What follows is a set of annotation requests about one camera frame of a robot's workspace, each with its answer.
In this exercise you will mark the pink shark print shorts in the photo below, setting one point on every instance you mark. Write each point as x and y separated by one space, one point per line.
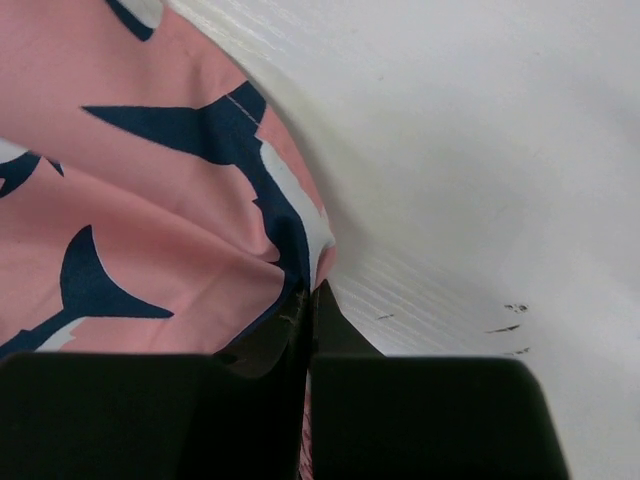
152 201

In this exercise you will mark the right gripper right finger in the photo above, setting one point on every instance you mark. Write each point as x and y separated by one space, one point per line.
428 417

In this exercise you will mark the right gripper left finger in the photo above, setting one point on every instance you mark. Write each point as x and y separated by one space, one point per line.
235 414

